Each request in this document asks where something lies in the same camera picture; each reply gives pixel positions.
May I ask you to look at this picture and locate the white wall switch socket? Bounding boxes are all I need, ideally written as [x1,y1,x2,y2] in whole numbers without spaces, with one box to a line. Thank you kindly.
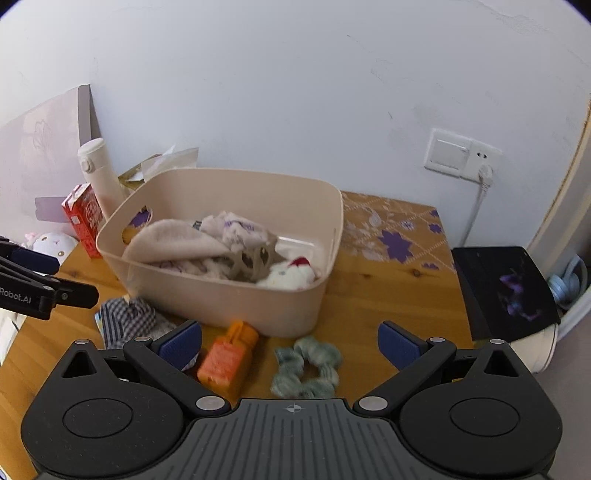
[424,128,503,183]

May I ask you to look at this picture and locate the brown hair claw clip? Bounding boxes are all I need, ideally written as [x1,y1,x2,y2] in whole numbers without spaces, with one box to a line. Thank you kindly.
[228,235,285,283]

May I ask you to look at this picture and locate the red white carton box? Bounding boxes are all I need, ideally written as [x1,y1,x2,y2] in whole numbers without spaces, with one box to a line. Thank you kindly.
[61,183,104,259]

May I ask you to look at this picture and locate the lilac bed headboard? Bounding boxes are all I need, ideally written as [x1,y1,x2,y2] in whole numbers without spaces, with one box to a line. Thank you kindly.
[1,85,100,243]

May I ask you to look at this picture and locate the orange plastic bottle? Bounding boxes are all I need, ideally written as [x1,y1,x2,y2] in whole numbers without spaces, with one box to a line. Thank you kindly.
[197,321,259,401]

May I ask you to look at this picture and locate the white plush doll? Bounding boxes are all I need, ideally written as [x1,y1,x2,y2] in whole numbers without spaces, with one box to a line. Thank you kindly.
[23,232,78,265]

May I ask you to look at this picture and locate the beige plastic storage basket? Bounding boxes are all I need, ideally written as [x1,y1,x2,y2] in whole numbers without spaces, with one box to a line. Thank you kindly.
[96,168,344,338]

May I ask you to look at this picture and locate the green striped scrunchie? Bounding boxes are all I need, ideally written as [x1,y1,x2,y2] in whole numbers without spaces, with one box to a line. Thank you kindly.
[270,336,342,399]

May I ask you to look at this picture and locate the beige fleece cloth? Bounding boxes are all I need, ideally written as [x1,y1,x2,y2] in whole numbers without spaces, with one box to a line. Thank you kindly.
[122,219,230,279]

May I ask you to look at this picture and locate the white plush toy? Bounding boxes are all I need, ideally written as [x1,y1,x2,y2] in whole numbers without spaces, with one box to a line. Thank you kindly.
[256,257,317,291]

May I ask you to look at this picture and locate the blue headphones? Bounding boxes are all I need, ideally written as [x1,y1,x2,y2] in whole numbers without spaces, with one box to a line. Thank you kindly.
[548,255,588,310]

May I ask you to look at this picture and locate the pink patterned sock bundle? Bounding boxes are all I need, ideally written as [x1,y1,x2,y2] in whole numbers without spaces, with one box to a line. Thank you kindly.
[199,211,270,252]

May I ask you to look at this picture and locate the blue checked fabric scrunchie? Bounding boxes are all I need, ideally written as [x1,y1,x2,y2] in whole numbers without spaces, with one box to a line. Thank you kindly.
[98,297,175,349]

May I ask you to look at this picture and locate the white plug and cable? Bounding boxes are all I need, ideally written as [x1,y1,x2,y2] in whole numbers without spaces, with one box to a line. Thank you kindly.
[454,163,495,250]

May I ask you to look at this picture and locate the white thermos bottle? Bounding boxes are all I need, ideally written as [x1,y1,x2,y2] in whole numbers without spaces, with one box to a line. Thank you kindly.
[77,138,125,219]

